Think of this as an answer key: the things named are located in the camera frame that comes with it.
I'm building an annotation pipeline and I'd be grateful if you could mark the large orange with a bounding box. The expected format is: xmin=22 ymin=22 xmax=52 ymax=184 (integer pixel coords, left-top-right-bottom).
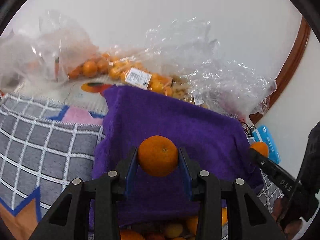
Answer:
xmin=120 ymin=229 xmax=145 ymax=240

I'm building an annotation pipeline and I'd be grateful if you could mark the purple towel covered tray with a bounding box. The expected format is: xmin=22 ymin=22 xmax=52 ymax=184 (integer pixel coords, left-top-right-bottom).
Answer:
xmin=92 ymin=86 xmax=264 ymax=226

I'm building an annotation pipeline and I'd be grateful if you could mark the grey checkered table cloth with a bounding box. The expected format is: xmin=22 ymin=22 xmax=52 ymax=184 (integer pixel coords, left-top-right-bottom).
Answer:
xmin=1 ymin=94 xmax=281 ymax=239

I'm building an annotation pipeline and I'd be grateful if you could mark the blue tissue pack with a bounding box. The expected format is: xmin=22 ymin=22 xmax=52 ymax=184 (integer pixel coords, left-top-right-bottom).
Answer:
xmin=252 ymin=125 xmax=281 ymax=164

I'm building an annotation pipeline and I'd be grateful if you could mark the large clear plastic bag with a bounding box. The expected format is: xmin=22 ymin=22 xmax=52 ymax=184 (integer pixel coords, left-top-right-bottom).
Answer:
xmin=145 ymin=18 xmax=277 ymax=119

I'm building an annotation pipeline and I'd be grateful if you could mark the clear bag of tangerines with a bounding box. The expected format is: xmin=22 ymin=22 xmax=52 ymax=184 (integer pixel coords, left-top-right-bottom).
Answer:
xmin=54 ymin=43 xmax=173 ymax=96

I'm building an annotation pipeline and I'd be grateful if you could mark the orange tangerine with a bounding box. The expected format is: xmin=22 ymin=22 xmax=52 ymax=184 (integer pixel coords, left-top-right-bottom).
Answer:
xmin=250 ymin=141 xmax=269 ymax=158
xmin=186 ymin=216 xmax=199 ymax=236
xmin=221 ymin=207 xmax=228 ymax=226
xmin=138 ymin=135 xmax=178 ymax=177

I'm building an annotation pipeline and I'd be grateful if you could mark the brown wooden door frame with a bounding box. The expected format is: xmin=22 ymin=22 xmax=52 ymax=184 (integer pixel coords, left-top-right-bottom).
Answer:
xmin=266 ymin=17 xmax=311 ymax=111

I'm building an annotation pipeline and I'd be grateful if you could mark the white plastic bag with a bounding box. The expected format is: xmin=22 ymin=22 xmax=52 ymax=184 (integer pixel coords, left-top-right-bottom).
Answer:
xmin=1 ymin=10 xmax=99 ymax=93

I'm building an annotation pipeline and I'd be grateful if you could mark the right hand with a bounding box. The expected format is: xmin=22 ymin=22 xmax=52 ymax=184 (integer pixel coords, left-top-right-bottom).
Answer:
xmin=271 ymin=195 xmax=304 ymax=240

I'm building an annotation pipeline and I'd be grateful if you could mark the small red tomato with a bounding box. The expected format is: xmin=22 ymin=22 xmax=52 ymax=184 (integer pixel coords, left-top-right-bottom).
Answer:
xmin=145 ymin=233 xmax=165 ymax=240

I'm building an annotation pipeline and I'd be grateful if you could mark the yellow green small fruit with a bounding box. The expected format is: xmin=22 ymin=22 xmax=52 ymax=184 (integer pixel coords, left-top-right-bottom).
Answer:
xmin=164 ymin=224 xmax=184 ymax=238

